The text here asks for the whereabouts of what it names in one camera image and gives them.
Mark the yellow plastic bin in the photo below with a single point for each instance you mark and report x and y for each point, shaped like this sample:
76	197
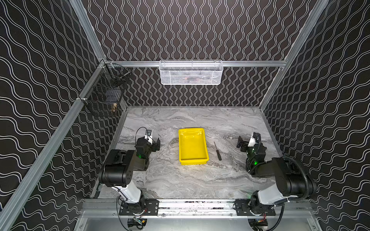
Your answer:
193	146

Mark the white mesh wall basket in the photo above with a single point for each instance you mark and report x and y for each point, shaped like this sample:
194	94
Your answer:
191	72

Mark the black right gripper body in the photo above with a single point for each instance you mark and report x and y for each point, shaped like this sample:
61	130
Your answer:
244	146

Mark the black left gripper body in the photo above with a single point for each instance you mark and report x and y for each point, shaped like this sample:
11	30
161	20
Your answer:
154	145

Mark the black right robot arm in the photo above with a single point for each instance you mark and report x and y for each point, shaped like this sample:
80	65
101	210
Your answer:
292	181

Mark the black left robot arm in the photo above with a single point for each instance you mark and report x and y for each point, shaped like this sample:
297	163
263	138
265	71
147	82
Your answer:
117	173

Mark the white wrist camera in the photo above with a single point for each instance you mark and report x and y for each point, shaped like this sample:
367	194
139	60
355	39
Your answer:
255	139
148	136

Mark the black wire wall basket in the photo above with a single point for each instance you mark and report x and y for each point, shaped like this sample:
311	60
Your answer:
104	98

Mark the black handled screwdriver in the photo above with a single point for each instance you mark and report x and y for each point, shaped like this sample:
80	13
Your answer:
218	152

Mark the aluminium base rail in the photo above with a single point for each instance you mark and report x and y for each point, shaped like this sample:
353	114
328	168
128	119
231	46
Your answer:
170	208

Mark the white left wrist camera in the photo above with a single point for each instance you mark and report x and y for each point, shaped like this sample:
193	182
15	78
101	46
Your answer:
148	136

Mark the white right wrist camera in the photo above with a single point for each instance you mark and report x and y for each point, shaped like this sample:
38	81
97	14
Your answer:
255	139

